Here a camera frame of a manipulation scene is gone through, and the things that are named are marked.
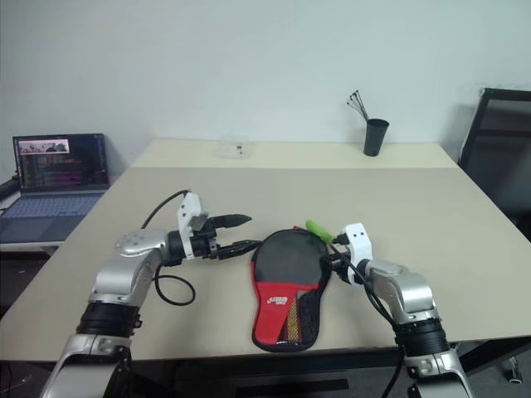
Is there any black tall cup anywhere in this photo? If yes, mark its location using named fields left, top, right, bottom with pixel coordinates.
left=363, top=118, right=391, bottom=158

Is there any black red paddle case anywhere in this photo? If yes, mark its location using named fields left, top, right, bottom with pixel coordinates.
left=250, top=225, right=334, bottom=354

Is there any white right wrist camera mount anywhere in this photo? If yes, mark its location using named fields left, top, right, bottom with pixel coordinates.
left=339, top=222, right=373, bottom=287

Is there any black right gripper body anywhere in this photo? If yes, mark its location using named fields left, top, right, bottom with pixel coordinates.
left=331, top=234, right=354, bottom=284

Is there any black office chair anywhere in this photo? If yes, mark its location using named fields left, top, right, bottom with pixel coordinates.
left=458, top=86, right=531, bottom=242

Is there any table tennis paddle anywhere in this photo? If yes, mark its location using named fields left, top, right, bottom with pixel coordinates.
left=253, top=231, right=331, bottom=332

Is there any black device beside laptop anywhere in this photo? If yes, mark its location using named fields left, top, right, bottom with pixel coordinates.
left=0, top=175, right=20, bottom=201

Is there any clear plastic box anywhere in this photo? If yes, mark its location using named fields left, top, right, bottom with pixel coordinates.
left=214, top=134, right=256, bottom=161

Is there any white side table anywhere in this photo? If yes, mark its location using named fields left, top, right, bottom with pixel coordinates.
left=0, top=239, right=64, bottom=257

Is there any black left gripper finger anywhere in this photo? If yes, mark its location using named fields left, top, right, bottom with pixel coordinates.
left=210, top=213, right=253, bottom=231
left=215, top=239, right=265, bottom=262

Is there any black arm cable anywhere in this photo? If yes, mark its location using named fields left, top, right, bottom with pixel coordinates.
left=329, top=242, right=406, bottom=398
left=139, top=190, right=197, bottom=308

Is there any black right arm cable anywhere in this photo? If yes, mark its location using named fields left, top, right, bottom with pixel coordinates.
left=329, top=242, right=406, bottom=398

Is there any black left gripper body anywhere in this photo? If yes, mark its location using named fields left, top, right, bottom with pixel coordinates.
left=192, top=226, right=220, bottom=260

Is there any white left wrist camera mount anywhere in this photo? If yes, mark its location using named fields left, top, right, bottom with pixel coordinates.
left=177, top=192, right=208, bottom=261

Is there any thin black stick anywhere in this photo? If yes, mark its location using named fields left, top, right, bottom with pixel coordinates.
left=354, top=88, right=370, bottom=122
left=349, top=93, right=369, bottom=122
left=345, top=101, right=369, bottom=122

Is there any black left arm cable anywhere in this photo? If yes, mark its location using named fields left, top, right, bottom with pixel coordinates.
left=139, top=190, right=197, bottom=308

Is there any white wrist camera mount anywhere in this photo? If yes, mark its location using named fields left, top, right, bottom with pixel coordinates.
left=177, top=192, right=208, bottom=261
left=339, top=222, right=373, bottom=287

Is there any open grey laptop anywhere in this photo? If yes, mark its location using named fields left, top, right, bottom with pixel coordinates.
left=0, top=133, right=111, bottom=244

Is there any green zipper pull tag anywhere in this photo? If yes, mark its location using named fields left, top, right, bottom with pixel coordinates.
left=305, top=220, right=334, bottom=244

